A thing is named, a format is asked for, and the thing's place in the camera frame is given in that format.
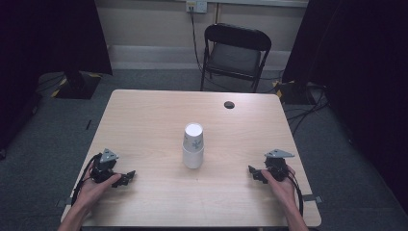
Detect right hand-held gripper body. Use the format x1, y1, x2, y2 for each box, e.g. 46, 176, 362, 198
264, 148, 295, 183

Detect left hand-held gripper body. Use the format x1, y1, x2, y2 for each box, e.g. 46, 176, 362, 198
90, 147, 120, 185

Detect person's right hand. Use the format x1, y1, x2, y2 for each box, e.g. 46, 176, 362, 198
260, 165, 297, 210

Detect person's left hand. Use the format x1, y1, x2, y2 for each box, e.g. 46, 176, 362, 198
75, 163, 123, 214

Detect plain white paper cup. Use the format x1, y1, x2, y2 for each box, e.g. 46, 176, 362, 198
181, 144, 205, 170

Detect white paper cup with print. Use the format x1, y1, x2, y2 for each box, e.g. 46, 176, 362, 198
182, 121, 205, 152

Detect black stand base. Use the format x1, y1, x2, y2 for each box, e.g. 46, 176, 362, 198
272, 80, 321, 106
51, 70, 103, 100

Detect black folding chair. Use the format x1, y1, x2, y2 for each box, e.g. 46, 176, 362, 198
199, 22, 273, 94

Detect dark curtain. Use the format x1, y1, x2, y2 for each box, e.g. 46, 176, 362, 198
281, 0, 408, 210
0, 0, 114, 155

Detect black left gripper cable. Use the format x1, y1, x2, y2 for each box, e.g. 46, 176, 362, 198
70, 153, 103, 207

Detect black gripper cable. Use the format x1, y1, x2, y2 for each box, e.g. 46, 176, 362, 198
286, 168, 305, 218
70, 153, 103, 207

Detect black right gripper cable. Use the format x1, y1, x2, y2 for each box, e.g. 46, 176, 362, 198
286, 168, 305, 218

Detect grey table strap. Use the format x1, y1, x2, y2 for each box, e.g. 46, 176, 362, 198
55, 197, 73, 209
301, 193, 324, 204

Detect black floor cables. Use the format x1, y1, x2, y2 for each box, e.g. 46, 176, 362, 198
283, 84, 331, 137

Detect black wall socket cable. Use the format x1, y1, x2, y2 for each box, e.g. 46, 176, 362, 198
190, 5, 206, 75

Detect white wall socket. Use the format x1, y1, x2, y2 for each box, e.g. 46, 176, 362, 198
185, 0, 209, 14

